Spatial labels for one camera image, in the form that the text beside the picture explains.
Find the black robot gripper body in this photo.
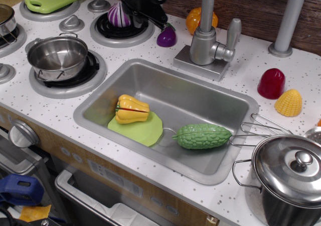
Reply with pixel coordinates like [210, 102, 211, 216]
[121, 0, 168, 30]

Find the silver toy faucet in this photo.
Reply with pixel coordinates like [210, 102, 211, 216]
[173, 0, 242, 81]

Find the purple white toy onion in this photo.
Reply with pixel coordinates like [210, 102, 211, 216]
[107, 3, 131, 28]

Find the purple toy eggplant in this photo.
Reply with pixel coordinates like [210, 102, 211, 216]
[156, 23, 177, 48]

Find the grey stove knob rear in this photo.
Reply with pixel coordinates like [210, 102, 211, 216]
[87, 0, 111, 13]

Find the grey stove knob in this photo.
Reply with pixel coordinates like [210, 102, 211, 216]
[0, 63, 16, 84]
[87, 0, 111, 13]
[59, 15, 85, 32]

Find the orange toy pumpkin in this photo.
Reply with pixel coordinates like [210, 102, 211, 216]
[186, 7, 219, 35]

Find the grey stove knob middle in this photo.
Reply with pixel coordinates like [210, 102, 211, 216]
[59, 15, 85, 32]

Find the silver toy sink basin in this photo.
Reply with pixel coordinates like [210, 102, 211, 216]
[74, 59, 259, 185]

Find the small steel bowl pot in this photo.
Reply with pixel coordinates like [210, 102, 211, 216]
[27, 34, 88, 81]

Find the yellow toy bell pepper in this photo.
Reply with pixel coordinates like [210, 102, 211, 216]
[115, 94, 150, 124]

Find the light green toy plate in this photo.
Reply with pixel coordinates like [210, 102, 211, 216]
[107, 112, 163, 147]

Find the steel pot at left edge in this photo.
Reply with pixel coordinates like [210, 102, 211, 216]
[1, 4, 17, 44]

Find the green toy bitter gourd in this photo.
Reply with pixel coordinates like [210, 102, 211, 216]
[172, 124, 232, 150]

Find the red toy pepper half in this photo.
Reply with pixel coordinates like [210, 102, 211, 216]
[257, 68, 285, 99]

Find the grey stove knob left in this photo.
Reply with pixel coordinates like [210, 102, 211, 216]
[0, 63, 16, 84]

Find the yellow toy corn piece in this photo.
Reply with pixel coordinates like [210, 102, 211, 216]
[274, 89, 302, 117]

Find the silver oven dial knob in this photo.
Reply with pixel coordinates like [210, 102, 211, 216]
[8, 120, 40, 148]

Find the silver oven door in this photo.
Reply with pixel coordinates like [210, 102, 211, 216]
[55, 169, 173, 225]

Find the perforated steel strainer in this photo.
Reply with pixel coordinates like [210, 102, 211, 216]
[303, 127, 321, 144]

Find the steel pot with lid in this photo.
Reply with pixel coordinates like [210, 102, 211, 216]
[237, 135, 320, 225]

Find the blue clamp tool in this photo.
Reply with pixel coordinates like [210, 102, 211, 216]
[1, 174, 45, 206]

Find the rear stove burner ring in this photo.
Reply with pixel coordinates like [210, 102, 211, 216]
[89, 11, 155, 48]

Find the stove burner ring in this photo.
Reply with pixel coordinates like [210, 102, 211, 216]
[89, 11, 155, 48]
[29, 50, 108, 99]

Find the front stove burner ring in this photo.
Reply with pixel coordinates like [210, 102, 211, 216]
[29, 50, 108, 99]

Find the grey vertical post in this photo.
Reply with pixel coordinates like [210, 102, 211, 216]
[268, 0, 304, 58]

